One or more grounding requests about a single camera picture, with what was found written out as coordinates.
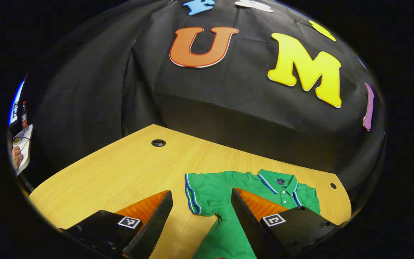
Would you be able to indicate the black backdrop cloth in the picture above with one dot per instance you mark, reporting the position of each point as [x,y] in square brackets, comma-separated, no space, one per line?
[228,118]

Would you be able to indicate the computer monitor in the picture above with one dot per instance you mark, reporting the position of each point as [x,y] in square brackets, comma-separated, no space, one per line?
[15,104]

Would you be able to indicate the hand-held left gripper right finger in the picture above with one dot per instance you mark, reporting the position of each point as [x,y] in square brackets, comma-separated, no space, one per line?
[250,230]

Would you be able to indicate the green T-shirt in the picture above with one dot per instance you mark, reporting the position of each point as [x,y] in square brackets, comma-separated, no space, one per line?
[214,190]

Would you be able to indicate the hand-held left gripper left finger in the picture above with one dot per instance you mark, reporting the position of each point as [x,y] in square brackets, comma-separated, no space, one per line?
[156,230]

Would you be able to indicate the red bottle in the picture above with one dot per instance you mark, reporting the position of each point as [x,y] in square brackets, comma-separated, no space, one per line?
[24,117]

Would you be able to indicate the white keyboard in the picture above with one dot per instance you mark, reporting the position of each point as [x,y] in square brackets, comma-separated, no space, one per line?
[26,144]

